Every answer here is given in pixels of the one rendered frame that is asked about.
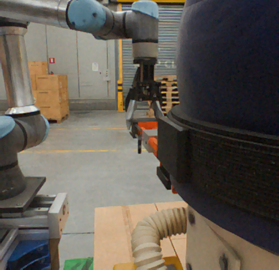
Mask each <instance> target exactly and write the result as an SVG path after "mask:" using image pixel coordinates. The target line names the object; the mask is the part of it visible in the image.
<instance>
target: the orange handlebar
mask: <svg viewBox="0 0 279 270"><path fill-rule="evenodd" d="M141 129H142V131H140V130H138V132H139V133H140V134H142V137H143V130H144V129H145V128H144V127H141ZM148 144H149V145H150V146H151V148H152V149H154V150H155V152H153V154H154V155H155V156H156V157H157V150H158V140H157V139H155V138H150V139H149V140H148Z"/></svg>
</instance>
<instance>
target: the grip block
mask: <svg viewBox="0 0 279 270"><path fill-rule="evenodd" d="M157 176H158V177H159V179H160V180H161V182H162V183H163V185H164V186H165V188H166V189H167V190H171V185H172V183H171V180H170V173H169V172H168V171H167V170H166V169H165V168H164V166H163V165H162V163H161V162H160V167H157ZM172 193H173V194H175V193H177V192H176V191H175V189H174V187H173V185H172Z"/></svg>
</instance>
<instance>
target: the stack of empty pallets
mask: <svg viewBox="0 0 279 270"><path fill-rule="evenodd" d="M156 78H163V80H160V81H159V80H156ZM173 78H176V76H173V75H172V76H171V75H168V76H167V75H163V76H162V75H161V76H157V75H156V76H154V80H155V81H159V82H161V95H162V97H163V104H162V110H163V115H164V116H165V117H167V113H168V112H169V111H170V110H172V108H173V106H176V105H179V96H178V92H177V80H173ZM172 83H173V84H174V85H172ZM172 88H174V89H172ZM151 102H152V101H148V108H149V111H147V112H146V115H147V117H148V118H149V117H155V115H154V110H152V109H151V106H150V103H151Z"/></svg>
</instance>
